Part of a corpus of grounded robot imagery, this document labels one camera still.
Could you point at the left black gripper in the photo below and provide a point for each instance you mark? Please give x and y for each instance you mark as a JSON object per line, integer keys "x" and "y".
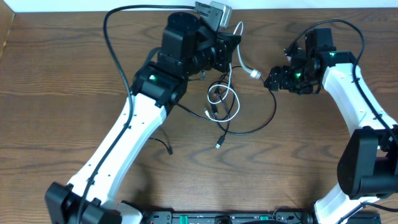
{"x": 224, "y": 52}

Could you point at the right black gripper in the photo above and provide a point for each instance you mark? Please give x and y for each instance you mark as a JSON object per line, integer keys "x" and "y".
{"x": 280, "y": 79}

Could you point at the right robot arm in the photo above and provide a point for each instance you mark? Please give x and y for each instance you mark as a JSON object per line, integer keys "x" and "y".
{"x": 367, "y": 169}

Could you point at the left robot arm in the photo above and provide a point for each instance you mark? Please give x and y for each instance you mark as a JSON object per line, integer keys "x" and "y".
{"x": 192, "y": 43}

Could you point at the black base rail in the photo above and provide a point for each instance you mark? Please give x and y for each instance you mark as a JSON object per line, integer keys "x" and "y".
{"x": 281, "y": 216}

